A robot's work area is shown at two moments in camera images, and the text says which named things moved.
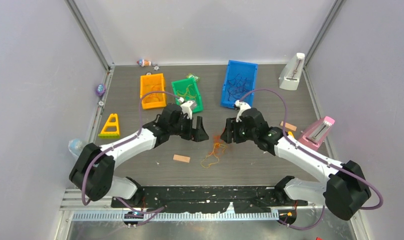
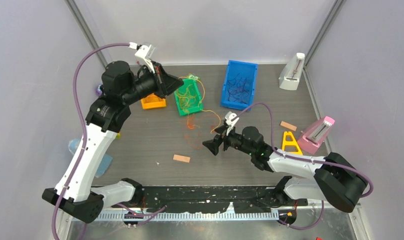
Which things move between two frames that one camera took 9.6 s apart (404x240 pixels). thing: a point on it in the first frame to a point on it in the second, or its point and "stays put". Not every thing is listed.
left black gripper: (197, 134) to (168, 83)
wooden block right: (289, 126) stays put
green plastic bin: (186, 90) stays put
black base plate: (202, 199) stays put
